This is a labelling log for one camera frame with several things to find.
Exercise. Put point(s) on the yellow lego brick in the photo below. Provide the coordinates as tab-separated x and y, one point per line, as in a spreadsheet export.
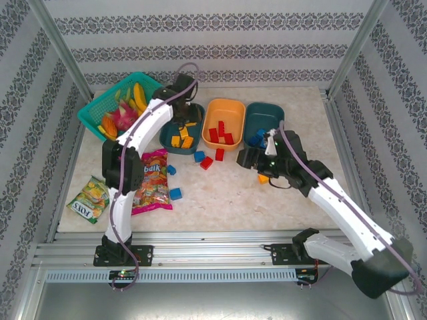
184	133
191	124
175	141
187	142

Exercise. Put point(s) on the orange lego brick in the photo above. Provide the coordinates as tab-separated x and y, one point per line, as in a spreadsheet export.
263	179

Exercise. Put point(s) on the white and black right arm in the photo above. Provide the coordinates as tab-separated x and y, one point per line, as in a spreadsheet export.
347	206

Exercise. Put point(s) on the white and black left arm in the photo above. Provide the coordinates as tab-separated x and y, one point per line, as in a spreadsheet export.
153	123

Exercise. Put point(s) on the dark teal plastic bin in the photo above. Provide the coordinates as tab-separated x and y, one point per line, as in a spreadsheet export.
263	115
166	141

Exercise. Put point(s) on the orange plastic bin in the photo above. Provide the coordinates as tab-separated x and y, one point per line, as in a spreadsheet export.
223	110

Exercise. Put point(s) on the small yellow toy banana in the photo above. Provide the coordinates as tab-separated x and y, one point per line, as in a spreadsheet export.
133	105

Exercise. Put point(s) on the pink toy dragon fruit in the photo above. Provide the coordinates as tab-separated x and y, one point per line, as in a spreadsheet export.
123	116

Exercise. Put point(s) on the green toy fruit slice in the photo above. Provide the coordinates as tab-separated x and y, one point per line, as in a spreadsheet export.
127	93
117	95

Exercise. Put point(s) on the pink candy bag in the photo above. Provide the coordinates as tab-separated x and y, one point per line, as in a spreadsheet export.
155	173

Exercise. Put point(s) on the yellow toy fruit piece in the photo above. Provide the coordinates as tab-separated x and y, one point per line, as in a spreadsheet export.
111	136
101	128

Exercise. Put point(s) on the orange toy fruit piece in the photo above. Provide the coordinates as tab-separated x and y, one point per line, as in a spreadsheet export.
109	126

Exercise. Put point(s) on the teal mesh plastic basket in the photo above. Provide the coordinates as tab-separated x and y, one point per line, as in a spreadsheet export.
90	115

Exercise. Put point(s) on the small circuit board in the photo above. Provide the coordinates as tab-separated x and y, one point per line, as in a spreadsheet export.
123	274
307	276

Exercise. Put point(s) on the green Foxs candy bag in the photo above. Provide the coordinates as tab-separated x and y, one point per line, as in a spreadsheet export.
88	200

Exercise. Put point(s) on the aluminium side rail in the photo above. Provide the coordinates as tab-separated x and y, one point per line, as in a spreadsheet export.
347	150
63	186

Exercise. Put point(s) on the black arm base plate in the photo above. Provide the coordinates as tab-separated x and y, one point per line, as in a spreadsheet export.
145	255
280	255

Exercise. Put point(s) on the aluminium mounting rail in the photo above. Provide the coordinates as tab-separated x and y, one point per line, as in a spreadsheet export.
207	253

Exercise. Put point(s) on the aluminium frame post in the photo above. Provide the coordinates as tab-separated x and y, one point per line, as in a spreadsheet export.
56	40
360	43

